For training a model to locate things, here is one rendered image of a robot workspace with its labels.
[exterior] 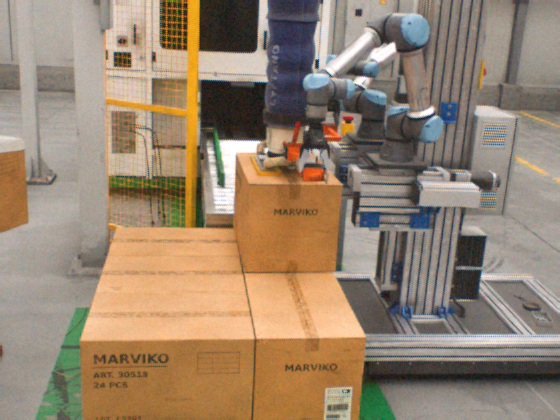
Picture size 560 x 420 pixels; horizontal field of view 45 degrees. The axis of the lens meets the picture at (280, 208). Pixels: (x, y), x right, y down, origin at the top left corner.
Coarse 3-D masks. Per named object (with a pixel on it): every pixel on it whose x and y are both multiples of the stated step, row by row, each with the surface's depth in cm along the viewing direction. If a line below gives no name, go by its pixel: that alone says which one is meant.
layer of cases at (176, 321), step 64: (128, 256) 306; (192, 256) 310; (128, 320) 246; (192, 320) 249; (256, 320) 251; (320, 320) 254; (128, 384) 237; (192, 384) 240; (256, 384) 244; (320, 384) 247
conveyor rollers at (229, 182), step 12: (228, 144) 549; (240, 144) 558; (252, 144) 559; (228, 156) 513; (216, 168) 470; (228, 168) 472; (216, 180) 444; (228, 180) 445; (216, 192) 415; (228, 192) 416; (216, 204) 392; (228, 204) 393
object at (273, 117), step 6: (264, 108) 308; (264, 114) 303; (270, 114) 299; (276, 114) 297; (282, 114) 297; (288, 114) 296; (294, 114) 297; (300, 114) 298; (270, 120) 300; (276, 120) 298; (282, 120) 297; (288, 120) 297; (294, 120) 297; (300, 120) 298; (306, 120) 301
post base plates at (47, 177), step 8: (32, 160) 611; (40, 160) 617; (32, 168) 612; (40, 168) 619; (48, 168) 620; (32, 176) 613; (40, 176) 618; (48, 176) 622; (56, 176) 634; (32, 184) 605; (40, 184) 606; (48, 184) 607
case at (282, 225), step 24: (240, 168) 316; (240, 192) 316; (264, 192) 285; (288, 192) 287; (312, 192) 288; (336, 192) 290; (240, 216) 316; (264, 216) 288; (288, 216) 290; (312, 216) 291; (336, 216) 293; (240, 240) 315; (264, 240) 291; (288, 240) 293; (312, 240) 295; (336, 240) 297; (264, 264) 295; (288, 264) 296; (312, 264) 298
